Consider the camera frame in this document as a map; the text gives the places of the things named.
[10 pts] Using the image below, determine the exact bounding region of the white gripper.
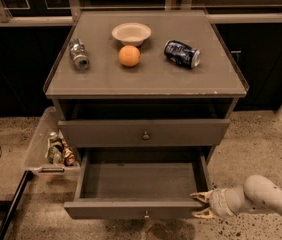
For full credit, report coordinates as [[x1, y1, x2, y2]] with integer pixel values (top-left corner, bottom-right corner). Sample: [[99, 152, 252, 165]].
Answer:
[[190, 188, 235, 219]]

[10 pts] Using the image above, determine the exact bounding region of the grey drawer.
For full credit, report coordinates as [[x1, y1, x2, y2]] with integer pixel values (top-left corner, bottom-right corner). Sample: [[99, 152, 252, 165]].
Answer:
[[58, 119, 230, 147], [64, 148, 209, 219]]

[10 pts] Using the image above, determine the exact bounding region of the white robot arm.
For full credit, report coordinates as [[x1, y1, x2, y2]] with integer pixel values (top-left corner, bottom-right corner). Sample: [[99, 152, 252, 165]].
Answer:
[[190, 175, 282, 219]]

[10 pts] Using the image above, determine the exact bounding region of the grey top drawer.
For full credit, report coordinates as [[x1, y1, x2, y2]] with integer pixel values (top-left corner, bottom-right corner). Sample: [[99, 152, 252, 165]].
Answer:
[[58, 119, 230, 147]]

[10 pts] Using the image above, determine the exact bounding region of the grey drawer cabinet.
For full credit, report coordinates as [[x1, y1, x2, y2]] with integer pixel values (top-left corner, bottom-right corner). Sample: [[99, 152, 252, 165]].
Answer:
[[42, 10, 250, 165]]

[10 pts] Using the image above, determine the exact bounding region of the brown snack bag in bin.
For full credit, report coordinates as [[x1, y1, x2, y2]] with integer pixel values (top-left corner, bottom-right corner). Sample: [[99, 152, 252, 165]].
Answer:
[[62, 140, 76, 166]]

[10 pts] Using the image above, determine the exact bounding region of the crushed blue can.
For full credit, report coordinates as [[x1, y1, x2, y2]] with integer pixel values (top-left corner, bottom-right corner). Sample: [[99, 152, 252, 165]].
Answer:
[[164, 40, 201, 69]]

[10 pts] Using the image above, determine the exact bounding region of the green bottle in bin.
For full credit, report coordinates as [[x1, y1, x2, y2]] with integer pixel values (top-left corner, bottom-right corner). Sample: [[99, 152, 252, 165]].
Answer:
[[45, 132, 63, 164]]

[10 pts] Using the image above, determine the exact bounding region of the clear plastic bin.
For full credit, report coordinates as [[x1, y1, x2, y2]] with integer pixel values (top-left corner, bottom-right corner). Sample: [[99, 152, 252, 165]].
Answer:
[[24, 107, 80, 178]]

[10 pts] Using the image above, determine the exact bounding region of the orange fruit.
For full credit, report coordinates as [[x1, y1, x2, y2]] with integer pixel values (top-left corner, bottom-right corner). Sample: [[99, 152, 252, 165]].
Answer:
[[119, 45, 140, 67]]

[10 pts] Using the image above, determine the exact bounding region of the white paper bowl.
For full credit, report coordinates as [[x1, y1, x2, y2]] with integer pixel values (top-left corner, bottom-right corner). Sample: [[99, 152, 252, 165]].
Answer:
[[112, 23, 152, 47]]

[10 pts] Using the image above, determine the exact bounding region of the crushed silver can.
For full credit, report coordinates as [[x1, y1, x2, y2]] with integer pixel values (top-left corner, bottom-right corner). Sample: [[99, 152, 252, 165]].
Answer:
[[69, 38, 89, 71]]

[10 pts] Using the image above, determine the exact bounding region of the black floor rail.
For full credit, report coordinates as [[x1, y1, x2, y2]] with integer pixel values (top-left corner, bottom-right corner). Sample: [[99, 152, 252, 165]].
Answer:
[[0, 171, 33, 240]]

